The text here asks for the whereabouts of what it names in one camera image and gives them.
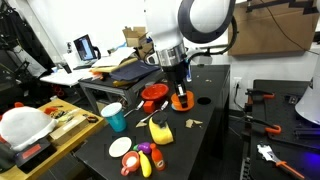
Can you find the large cardboard sheet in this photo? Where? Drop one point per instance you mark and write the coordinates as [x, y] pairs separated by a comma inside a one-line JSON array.
[[273, 30]]

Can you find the red cube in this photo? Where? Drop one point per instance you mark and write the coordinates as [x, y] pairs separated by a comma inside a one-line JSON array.
[[149, 106]]

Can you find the white wall outlet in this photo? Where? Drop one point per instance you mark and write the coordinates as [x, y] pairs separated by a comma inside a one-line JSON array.
[[237, 82]]

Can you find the orange plastic bowl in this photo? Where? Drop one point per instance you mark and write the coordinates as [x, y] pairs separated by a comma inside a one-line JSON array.
[[190, 101]]

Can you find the pink toy cup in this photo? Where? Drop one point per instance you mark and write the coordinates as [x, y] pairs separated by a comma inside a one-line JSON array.
[[130, 162]]

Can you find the small crumbs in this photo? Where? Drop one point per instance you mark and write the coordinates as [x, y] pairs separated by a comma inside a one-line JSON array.
[[208, 80]]

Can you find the yellow wooden table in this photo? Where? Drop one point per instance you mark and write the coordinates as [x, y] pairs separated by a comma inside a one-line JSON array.
[[66, 140]]

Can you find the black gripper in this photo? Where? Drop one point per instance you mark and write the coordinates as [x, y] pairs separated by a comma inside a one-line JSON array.
[[175, 73]]

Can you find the purple toy eggplant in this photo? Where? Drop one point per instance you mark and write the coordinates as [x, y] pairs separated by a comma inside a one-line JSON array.
[[144, 147]]

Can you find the black scale with red panel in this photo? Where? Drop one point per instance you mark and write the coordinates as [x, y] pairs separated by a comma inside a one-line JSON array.
[[33, 153]]

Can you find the small open cardboard box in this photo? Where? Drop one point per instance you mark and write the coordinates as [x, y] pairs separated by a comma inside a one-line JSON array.
[[135, 36]]

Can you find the small white plate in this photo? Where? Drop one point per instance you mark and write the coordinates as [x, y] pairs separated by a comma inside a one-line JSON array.
[[120, 147]]

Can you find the red bowl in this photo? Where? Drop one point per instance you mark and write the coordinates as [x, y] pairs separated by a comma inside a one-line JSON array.
[[155, 91]]

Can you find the tan paper scrap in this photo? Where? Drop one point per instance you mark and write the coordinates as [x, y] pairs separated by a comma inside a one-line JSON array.
[[192, 123]]

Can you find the open laptop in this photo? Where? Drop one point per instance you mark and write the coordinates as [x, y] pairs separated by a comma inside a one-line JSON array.
[[85, 48]]

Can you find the metal spoon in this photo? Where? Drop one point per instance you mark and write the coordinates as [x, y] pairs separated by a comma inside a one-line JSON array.
[[135, 108]]

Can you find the small light blue plate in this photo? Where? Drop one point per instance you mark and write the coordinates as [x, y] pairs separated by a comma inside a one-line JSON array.
[[173, 107]]

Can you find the wooden block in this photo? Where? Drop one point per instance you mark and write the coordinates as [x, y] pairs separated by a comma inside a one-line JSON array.
[[68, 128]]

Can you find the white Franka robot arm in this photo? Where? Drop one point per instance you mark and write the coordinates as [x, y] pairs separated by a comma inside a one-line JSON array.
[[166, 23]]

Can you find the teal plastic cup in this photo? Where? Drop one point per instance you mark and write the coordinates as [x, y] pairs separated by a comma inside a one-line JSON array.
[[115, 118]]

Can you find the yellow toy banana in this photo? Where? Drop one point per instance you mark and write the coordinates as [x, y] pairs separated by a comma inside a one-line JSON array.
[[145, 165]]

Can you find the orange toy bottle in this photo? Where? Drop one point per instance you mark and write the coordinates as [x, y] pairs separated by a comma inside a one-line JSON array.
[[157, 158]]

